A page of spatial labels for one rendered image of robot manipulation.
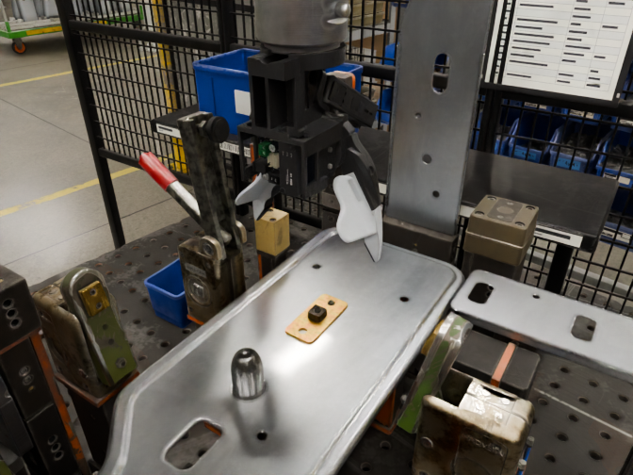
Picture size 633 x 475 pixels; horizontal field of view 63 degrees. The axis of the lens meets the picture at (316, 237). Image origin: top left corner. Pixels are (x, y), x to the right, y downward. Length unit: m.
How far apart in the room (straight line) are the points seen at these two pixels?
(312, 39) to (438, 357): 0.27
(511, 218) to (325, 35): 0.41
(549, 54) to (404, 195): 0.34
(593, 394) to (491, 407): 0.57
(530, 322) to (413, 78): 0.35
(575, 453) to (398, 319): 0.43
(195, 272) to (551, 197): 0.55
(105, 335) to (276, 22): 0.35
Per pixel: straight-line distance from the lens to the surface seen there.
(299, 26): 0.42
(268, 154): 0.46
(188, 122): 0.59
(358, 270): 0.69
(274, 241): 0.69
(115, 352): 0.59
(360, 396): 0.53
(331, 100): 0.47
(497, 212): 0.75
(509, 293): 0.70
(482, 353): 0.63
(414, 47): 0.73
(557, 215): 0.84
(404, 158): 0.77
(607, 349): 0.66
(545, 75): 0.98
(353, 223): 0.47
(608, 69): 0.96
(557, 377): 1.05
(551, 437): 0.96
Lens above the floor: 1.40
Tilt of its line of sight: 31 degrees down
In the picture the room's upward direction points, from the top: straight up
